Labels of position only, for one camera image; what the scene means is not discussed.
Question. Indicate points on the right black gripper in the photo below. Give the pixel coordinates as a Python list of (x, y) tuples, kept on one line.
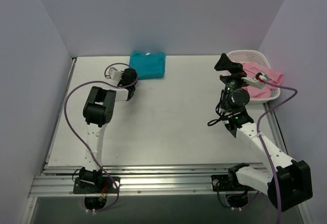
[(232, 72)]

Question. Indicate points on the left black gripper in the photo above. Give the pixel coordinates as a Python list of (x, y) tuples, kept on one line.
[(130, 74)]

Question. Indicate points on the teal t-shirt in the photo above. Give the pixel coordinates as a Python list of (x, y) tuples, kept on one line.
[(148, 65)]

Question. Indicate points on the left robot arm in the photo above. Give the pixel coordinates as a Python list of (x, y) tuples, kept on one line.
[(98, 112)]

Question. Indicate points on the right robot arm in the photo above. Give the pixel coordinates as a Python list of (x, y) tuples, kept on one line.
[(288, 182)]

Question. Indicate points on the white perforated plastic basket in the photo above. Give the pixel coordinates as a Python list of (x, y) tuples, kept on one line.
[(254, 62)]

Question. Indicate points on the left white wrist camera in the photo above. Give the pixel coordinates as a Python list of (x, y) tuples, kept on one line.
[(114, 74)]

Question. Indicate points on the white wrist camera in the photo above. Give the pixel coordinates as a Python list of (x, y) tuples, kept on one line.
[(114, 74), (258, 81)]

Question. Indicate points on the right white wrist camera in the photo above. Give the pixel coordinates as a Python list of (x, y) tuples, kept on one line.
[(258, 81)]

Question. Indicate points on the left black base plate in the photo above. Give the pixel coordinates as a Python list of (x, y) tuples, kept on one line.
[(105, 185)]

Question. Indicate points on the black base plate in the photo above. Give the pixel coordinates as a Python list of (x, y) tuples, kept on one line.
[(105, 185), (221, 182)]

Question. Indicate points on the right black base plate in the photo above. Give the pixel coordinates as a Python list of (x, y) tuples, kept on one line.
[(221, 182)]

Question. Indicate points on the aluminium rail frame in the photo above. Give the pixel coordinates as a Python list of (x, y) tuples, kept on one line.
[(158, 142)]

